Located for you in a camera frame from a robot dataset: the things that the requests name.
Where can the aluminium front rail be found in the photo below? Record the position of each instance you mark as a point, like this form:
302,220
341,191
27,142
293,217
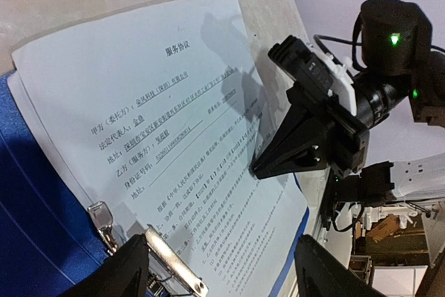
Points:
312,185

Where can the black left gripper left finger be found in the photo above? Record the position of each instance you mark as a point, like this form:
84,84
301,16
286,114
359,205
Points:
123,274

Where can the white printed paper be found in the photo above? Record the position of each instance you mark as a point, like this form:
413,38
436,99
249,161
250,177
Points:
159,112

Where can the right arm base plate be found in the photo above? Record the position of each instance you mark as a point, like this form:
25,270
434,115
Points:
333,213

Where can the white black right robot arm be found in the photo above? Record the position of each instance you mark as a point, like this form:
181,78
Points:
392,42

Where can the blue plastic folder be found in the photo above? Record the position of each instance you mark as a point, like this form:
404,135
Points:
48,240

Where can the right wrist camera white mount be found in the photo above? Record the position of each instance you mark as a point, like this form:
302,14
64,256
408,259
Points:
316,71

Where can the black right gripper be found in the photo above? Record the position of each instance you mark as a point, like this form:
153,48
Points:
315,134

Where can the brown cardboard box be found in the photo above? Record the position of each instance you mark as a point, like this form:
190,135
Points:
384,228

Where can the metal folder clip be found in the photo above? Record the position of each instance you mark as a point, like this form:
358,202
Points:
168,274

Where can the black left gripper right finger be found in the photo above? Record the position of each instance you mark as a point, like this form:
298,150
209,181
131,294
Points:
320,274

